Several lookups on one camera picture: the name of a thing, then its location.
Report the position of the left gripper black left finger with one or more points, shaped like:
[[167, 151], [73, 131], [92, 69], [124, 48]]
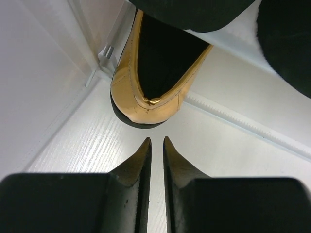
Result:
[[113, 202]]

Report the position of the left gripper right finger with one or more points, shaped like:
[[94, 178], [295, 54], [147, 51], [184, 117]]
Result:
[[198, 203]]

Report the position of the gold pointed shoe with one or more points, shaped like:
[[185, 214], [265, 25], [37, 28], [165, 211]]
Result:
[[157, 68]]

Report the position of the purple loafer shoe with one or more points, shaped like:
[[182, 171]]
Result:
[[201, 16], [284, 35]]

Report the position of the white plastic shoe cabinet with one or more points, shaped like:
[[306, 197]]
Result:
[[238, 119]]

